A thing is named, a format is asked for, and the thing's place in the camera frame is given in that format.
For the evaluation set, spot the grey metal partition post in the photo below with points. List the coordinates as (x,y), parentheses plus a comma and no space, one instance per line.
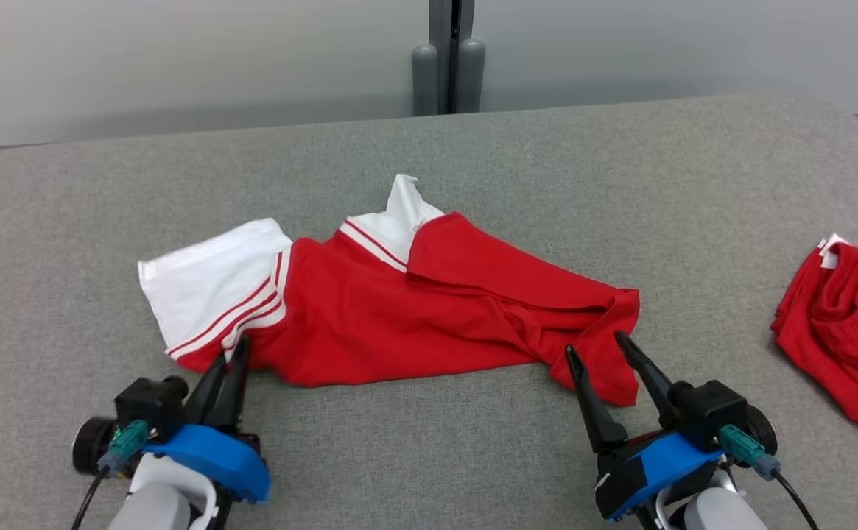
(449,51)

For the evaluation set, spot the grey cylindrical post bumper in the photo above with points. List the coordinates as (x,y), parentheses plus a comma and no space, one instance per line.
(424,81)
(471,73)

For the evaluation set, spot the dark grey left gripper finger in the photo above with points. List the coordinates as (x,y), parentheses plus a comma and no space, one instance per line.
(233,390)
(206,397)

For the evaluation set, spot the red shorts with white stripe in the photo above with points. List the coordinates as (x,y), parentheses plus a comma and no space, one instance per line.
(841,331)

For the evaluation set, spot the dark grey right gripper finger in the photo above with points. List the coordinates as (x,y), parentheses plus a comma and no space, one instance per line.
(653,375)
(598,412)

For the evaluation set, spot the red and white jersey shirt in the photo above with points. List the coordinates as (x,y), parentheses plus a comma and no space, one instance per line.
(399,316)

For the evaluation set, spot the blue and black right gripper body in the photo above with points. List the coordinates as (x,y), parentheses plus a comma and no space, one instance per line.
(649,471)

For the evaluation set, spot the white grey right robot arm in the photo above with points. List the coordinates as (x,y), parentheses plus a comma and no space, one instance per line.
(723,511)

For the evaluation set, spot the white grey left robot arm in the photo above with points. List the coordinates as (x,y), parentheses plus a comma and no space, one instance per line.
(156,508)

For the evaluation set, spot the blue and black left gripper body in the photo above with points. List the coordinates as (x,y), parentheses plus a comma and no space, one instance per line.
(215,456)

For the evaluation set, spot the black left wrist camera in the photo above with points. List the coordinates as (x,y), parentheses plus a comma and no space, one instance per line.
(150,405)

